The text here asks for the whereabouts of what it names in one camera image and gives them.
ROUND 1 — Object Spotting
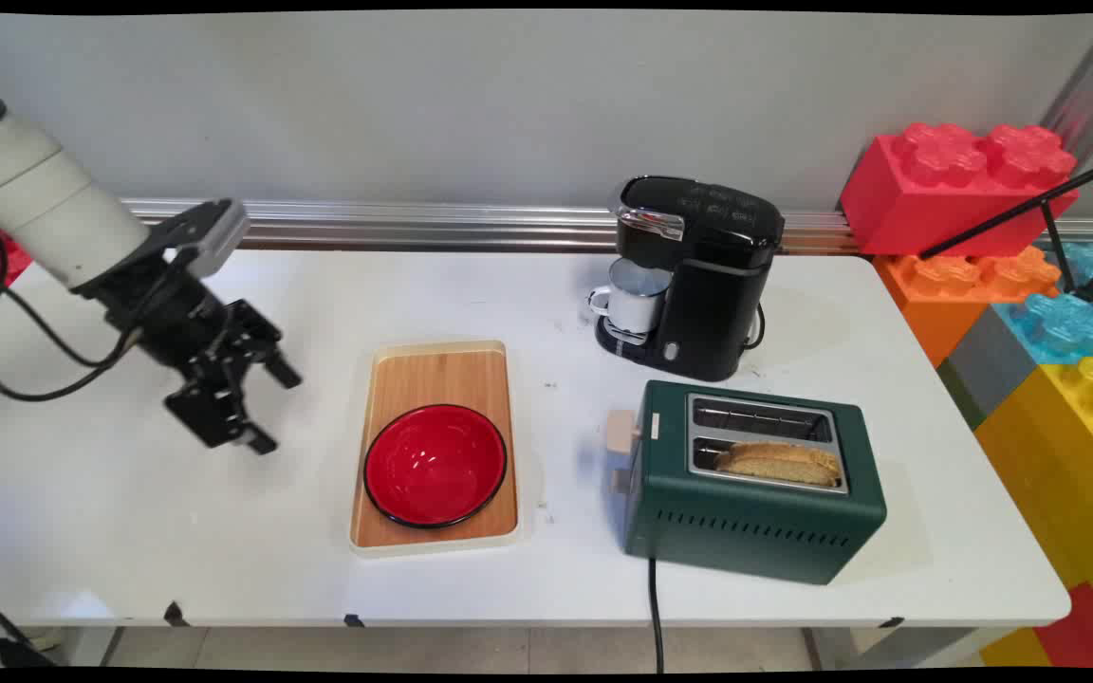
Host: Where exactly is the wooden tray with cream rim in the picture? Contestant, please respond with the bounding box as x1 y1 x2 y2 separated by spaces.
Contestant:
349 340 522 556

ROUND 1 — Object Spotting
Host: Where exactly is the white enamel mug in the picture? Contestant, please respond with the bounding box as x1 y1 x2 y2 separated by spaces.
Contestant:
588 258 673 335

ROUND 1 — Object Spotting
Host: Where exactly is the giant red toy brick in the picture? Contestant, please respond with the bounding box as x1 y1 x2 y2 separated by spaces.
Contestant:
839 122 1080 257

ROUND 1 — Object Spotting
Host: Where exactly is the aluminium rail along wall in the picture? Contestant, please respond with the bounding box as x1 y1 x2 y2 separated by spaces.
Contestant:
120 197 1093 255

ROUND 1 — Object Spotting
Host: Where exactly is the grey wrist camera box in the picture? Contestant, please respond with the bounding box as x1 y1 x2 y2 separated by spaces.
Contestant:
143 199 250 278

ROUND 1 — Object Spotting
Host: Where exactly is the black tripod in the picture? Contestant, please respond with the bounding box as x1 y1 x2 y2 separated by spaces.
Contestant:
918 152 1093 309

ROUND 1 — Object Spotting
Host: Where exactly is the black toaster power cord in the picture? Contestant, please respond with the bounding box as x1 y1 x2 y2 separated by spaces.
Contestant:
646 558 667 673

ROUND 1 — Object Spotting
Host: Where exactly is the beige toaster lever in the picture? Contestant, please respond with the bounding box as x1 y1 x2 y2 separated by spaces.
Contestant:
606 410 642 494

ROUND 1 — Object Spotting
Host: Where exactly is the dark green toaster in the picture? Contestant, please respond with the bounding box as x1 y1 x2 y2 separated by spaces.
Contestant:
622 379 888 586

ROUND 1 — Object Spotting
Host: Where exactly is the toasted bread slice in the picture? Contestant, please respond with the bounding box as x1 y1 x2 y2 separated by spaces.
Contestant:
715 441 843 489

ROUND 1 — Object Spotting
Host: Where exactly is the giant yellow toy brick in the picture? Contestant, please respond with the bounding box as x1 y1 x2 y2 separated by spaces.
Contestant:
973 356 1093 638

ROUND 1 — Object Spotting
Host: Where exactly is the aluminium corner post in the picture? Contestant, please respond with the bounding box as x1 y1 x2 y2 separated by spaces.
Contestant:
1040 13 1093 172

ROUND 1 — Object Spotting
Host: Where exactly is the red bowl with black rim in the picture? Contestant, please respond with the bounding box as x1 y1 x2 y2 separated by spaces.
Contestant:
362 404 509 529

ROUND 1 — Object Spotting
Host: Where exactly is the giant orange toy brick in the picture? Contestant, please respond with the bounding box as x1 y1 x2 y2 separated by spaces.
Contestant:
874 245 1063 368

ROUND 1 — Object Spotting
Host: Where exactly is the giant grey toy brick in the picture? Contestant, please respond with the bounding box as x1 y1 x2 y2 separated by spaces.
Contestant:
937 305 1041 430

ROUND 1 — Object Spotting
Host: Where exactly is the giant light blue toy brick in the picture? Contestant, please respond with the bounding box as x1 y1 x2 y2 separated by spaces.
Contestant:
992 241 1093 366

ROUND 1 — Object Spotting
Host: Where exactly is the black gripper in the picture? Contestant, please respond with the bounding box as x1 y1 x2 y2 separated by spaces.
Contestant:
82 249 303 454

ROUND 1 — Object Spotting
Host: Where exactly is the black coffee maker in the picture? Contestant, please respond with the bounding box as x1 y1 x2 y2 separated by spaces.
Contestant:
594 175 786 382

